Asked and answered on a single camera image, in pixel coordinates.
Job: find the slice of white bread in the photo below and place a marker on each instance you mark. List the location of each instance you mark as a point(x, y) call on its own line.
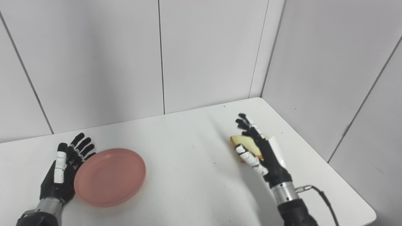
point(243, 140)

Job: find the pink round plate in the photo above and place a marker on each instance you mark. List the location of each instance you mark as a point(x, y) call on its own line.
point(110, 177)

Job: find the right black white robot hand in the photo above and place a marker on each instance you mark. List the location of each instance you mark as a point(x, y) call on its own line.
point(273, 160)

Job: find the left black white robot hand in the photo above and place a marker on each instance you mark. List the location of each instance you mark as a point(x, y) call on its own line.
point(53, 185)

